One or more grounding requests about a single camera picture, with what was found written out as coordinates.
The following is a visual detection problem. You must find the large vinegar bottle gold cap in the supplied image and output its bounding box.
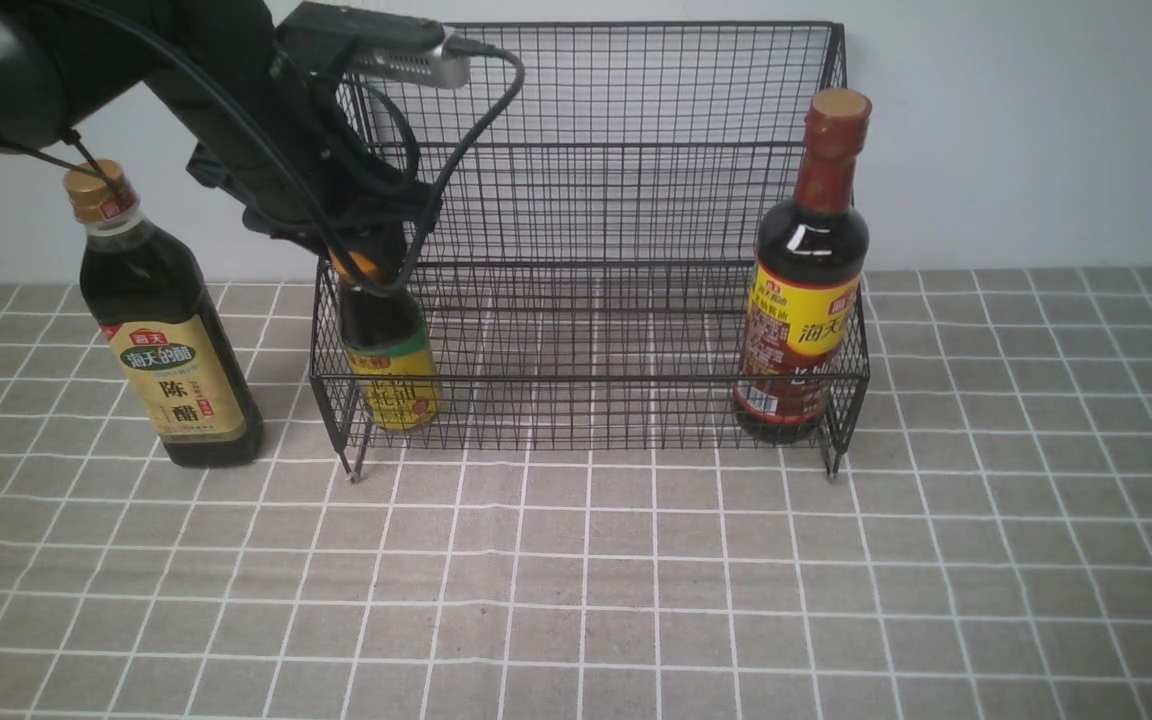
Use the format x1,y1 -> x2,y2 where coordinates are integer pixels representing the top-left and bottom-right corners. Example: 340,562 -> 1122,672
63,159 -> 264,468

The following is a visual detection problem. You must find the small oyster sauce bottle orange cap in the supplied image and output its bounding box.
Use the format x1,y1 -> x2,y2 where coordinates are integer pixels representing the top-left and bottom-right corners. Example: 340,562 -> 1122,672
332,256 -> 440,430

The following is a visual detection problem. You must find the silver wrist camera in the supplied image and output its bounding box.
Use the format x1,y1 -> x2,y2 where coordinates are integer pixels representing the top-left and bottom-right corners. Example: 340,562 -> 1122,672
276,1 -> 470,90

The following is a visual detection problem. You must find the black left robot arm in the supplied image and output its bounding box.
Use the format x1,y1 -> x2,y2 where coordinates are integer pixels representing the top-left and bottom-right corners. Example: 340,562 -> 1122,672
0,1 -> 448,295

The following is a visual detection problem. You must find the dark soy sauce bottle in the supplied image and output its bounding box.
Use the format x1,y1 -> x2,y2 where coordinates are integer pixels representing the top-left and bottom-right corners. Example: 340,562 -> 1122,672
732,88 -> 873,445

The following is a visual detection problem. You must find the black wire mesh shelf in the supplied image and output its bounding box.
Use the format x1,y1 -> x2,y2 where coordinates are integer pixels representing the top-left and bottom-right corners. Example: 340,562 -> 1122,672
310,20 -> 870,483

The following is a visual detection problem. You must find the black camera cable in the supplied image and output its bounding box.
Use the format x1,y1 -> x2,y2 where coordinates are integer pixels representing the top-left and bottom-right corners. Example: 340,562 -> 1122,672
331,37 -> 526,300

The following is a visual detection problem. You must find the grey checkered tablecloth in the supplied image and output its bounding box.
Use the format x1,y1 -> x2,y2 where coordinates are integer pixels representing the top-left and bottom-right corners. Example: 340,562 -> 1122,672
0,268 -> 1152,719

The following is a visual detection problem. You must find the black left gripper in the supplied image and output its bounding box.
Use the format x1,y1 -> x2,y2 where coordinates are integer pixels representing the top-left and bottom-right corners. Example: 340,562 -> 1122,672
185,40 -> 444,286

